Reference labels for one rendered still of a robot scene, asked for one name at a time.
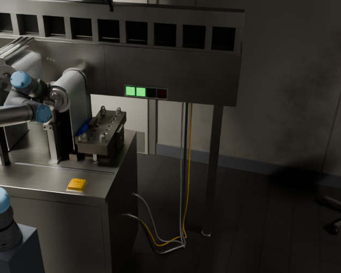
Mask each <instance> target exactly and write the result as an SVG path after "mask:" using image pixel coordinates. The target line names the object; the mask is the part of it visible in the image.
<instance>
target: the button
mask: <svg viewBox="0 0 341 273"><path fill-rule="evenodd" d="M85 185H86V180H84V179H75V178H72V180H71V182H70V183H69V185H68V190H72V191H81V192H82V190H83V188H84V187H85Z"/></svg>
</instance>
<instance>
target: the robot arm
mask: <svg viewBox="0 0 341 273"><path fill-rule="evenodd" d="M10 82H11V84H12V87H11V90H10V93H9V95H8V97H7V99H6V101H5V103H4V106H0V127H4V126H10V125H15V124H22V123H25V122H32V121H37V122H40V123H45V122H47V121H48V120H49V119H50V117H51V109H50V107H49V104H50V105H51V106H53V105H55V93H53V94H52V96H51V95H50V91H53V86H52V85H50V84H49V83H45V82H43V81H42V80H41V79H34V78H32V77H31V76H30V75H29V74H27V73H25V72H23V71H16V72H14V73H13V74H12V76H11V78H10ZM28 96H31V97H32V100H29V99H28ZM21 236H22V234H21V229H20V227H19V226H18V225H17V223H16V222H15V221H14V218H13V215H12V210H11V205H10V198H9V196H8V193H7V191H6V190H5V189H3V188H2V187H0V252H2V251H5V250H9V249H11V248H12V247H14V246H15V245H16V244H17V243H18V242H19V241H20V239H21Z"/></svg>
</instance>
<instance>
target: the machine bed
mask: <svg viewBox="0 0 341 273"><path fill-rule="evenodd" d="M27 125H28V131H27V132H26V133H25V134H24V135H23V136H22V137H21V138H20V140H19V141H18V142H17V143H16V144H15V145H14V146H13V147H12V148H11V149H10V150H9V151H8V154H9V159H10V161H9V162H8V163H7V164H6V166H2V165H0V187H2V188H3V189H5V190H6V191H7V193H16V194H25V195H30V196H39V197H48V198H56V199H65V200H74V201H79V202H88V203H97V204H106V203H107V200H108V198H109V196H110V194H111V192H112V190H113V187H114V185H115V183H116V181H117V179H118V177H119V174H120V172H121V170H122V168H123V166H124V163H125V161H126V159H127V156H128V154H129V152H130V150H131V148H132V146H133V143H134V141H135V139H136V131H125V130H124V142H123V144H122V146H121V148H120V149H115V151H114V153H113V155H112V157H111V159H110V161H105V160H99V161H98V163H93V162H92V160H93V159H86V158H84V156H85V154H84V153H82V155H81V156H80V158H79V160H78V161H72V160H70V159H69V153H70V152H71V151H72V149H73V148H74V146H73V143H72V144H71V146H70V147H69V149H68V150H67V151H66V153H65V155H64V156H63V157H62V159H61V160H60V162H59V163H58V164H57V165H56V164H49V163H48V161H49V160H50V159H51V157H50V154H49V146H48V139H47V131H46V130H44V129H43V125H38V124H31V123H28V124H27ZM7 149H8V148H7ZM16 161H17V162H23V163H32V164H42V165H51V166H61V167H71V168H80V169H85V170H95V171H105V172H114V175H110V174H100V173H91V172H82V171H72V170H63V169H57V168H48V167H38V166H29V165H19V164H14V163H15V162H16ZM72 178H75V179H84V180H86V182H88V184H87V186H86V187H85V189H84V191H83V193H80V192H71V191H66V190H67V188H68V185H69V183H70V182H71V180H72Z"/></svg>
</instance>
